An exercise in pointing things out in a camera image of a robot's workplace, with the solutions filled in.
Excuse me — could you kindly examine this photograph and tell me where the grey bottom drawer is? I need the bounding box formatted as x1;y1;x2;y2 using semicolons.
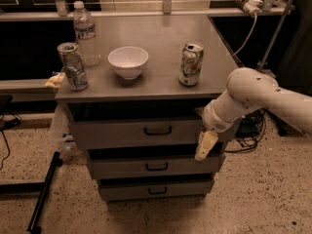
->
98;179;214;201

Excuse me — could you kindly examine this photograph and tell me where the grey drawer cabinet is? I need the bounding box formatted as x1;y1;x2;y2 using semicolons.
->
56;16;237;189

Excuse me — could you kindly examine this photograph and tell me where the clear plastic bag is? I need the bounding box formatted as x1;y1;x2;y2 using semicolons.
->
50;104;80;156

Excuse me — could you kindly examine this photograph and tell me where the grey top drawer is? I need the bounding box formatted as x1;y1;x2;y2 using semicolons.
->
67;115;242;150

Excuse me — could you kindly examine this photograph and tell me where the grey drawer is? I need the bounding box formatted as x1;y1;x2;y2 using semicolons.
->
98;179;214;201
67;115;242;150
87;154;225;179

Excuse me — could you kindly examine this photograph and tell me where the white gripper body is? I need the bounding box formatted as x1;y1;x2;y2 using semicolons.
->
202;100;239;133

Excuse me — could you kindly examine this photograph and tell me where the white power cable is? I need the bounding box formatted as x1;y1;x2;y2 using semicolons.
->
231;13;259;59

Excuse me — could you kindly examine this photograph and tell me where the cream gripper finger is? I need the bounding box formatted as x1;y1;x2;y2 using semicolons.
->
195;131;218;161

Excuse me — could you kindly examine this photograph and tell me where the silver soda can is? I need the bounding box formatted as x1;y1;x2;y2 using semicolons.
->
58;42;88;92

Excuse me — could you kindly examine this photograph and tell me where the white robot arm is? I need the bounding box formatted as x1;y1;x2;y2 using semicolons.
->
195;67;312;161

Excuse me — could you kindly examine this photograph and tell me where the white bowl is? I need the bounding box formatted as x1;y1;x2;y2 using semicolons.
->
107;46;149;80

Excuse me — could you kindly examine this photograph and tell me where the black cable on floor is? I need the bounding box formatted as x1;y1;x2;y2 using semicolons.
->
0;95;22;172

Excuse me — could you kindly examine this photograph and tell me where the grey middle drawer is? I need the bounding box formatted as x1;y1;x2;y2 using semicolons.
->
87;154;225;179

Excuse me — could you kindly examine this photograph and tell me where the green white soda can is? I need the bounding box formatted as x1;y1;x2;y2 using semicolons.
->
178;41;204;86

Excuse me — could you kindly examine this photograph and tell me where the black metal floor stand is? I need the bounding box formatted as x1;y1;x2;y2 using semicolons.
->
0;151;62;234

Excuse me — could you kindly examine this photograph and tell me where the clear plastic water bottle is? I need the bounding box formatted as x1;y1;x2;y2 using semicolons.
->
73;1;100;66

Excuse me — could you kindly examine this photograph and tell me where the metal railing frame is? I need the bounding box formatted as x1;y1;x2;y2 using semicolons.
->
0;0;303;21

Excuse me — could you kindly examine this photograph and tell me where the yellow crumpled wrapper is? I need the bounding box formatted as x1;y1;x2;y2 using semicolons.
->
45;73;64;89

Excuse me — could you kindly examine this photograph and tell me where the white power strip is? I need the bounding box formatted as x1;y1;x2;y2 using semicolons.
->
234;0;262;17

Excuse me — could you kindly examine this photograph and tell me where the black cable bundle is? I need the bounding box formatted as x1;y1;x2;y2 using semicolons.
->
224;108;267;154

